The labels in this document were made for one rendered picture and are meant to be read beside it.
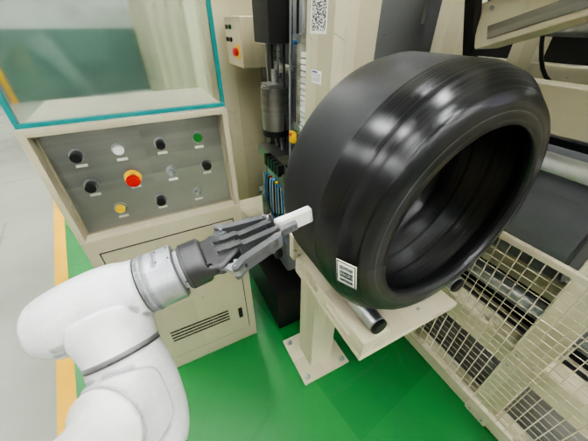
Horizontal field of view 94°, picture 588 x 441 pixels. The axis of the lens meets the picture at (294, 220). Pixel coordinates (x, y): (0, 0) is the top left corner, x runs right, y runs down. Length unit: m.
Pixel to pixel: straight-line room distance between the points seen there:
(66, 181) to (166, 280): 0.71
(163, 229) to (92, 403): 0.76
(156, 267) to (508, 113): 0.58
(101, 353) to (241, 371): 1.26
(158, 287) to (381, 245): 0.35
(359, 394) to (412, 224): 0.97
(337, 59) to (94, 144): 0.74
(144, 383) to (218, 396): 1.21
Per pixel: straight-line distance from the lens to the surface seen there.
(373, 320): 0.72
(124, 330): 0.46
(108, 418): 0.44
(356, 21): 0.78
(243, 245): 0.46
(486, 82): 0.53
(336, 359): 1.69
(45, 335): 0.49
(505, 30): 0.94
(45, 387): 2.05
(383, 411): 1.64
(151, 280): 0.45
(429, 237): 0.93
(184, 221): 1.12
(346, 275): 0.51
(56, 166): 1.08
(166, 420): 0.48
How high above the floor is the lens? 1.49
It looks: 36 degrees down
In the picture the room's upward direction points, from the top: straight up
